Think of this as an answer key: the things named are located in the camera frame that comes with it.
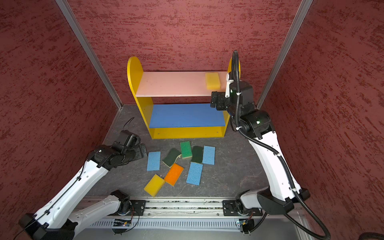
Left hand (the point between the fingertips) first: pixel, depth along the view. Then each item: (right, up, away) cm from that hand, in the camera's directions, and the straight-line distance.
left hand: (138, 157), depth 75 cm
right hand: (+40, +29, -12) cm, 51 cm away
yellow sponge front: (+7, -16, +5) cm, 18 cm away
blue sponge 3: (+29, -13, +10) cm, 33 cm away
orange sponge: (+17, -12, +9) cm, 23 cm away
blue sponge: (+3, -6, +15) cm, 16 cm away
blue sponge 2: (+38, -4, +17) cm, 42 cm away
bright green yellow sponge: (+23, 0, +19) cm, 30 cm away
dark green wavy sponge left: (+14, -5, +16) cm, 22 cm away
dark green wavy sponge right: (+30, -3, +18) cm, 35 cm away
